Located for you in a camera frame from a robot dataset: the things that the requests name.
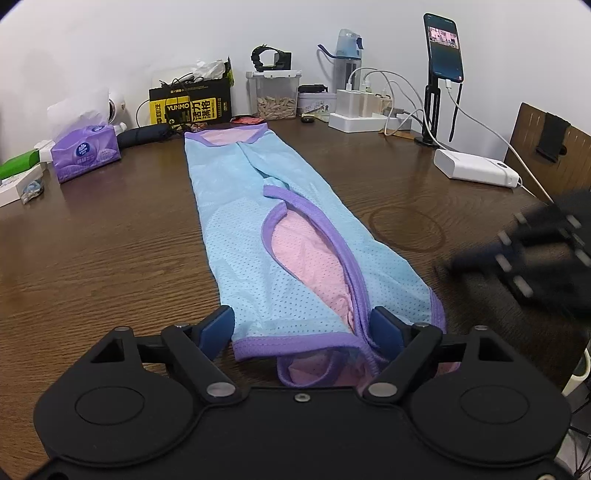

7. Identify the white charger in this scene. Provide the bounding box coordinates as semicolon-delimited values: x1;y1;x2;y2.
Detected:
337;89;362;117

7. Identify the small blue wrapped item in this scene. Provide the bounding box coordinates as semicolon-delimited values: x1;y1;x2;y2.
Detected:
21;181;45;205

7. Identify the crumpled clear plastic bag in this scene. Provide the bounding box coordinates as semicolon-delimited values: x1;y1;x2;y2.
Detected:
190;59;227;80

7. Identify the black yellow cardboard box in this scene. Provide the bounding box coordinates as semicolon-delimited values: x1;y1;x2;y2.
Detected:
148;71;234;128

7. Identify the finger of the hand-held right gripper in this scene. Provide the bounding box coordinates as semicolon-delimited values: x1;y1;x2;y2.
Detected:
449;247;591;306
496;189;591;248

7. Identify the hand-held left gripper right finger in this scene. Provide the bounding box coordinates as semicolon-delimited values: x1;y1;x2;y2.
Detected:
362;307;520;402

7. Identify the black smartphone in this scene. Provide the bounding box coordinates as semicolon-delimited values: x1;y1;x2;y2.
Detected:
423;13;465;84

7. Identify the black phone lanyard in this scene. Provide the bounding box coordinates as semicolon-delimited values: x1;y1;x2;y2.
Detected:
449;84;464;142

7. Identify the white tin with black lid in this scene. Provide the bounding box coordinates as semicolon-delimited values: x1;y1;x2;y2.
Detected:
298;84;339;117

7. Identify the pastel pink blue sleeveless shirt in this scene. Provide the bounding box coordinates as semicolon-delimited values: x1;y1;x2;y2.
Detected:
184;124;462;388

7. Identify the beige charger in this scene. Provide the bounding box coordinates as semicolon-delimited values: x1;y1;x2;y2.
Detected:
360;92;385;119

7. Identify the purple tissue pack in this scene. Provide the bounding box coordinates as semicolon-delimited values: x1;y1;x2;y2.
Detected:
46;88;122;184

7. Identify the white power bank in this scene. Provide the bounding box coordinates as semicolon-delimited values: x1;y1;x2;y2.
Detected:
433;148;521;188

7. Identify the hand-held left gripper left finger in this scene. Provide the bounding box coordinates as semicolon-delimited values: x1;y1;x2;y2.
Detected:
88;305;243;404

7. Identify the white power strip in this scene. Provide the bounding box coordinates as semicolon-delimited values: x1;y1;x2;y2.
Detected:
329;112;413;134

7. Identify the black folded umbrella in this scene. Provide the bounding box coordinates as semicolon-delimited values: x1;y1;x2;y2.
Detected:
117;124;179;149

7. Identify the black strap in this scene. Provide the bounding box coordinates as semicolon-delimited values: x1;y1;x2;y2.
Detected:
536;112;572;162

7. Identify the black phone stand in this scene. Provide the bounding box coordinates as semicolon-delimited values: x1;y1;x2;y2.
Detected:
414;82;452;148

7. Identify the white charging cable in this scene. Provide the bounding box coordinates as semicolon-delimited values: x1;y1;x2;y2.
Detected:
346;68;555;204

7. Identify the white curved tube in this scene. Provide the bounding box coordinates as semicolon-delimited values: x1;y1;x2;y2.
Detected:
562;347;591;398

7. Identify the green box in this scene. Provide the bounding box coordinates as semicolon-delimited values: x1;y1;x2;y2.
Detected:
0;150;41;181

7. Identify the blue grey water bottle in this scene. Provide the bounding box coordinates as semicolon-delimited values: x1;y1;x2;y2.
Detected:
318;29;366;95

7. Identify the clear container of nuts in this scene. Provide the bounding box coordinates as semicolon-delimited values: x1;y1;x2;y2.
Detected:
246;70;302;121

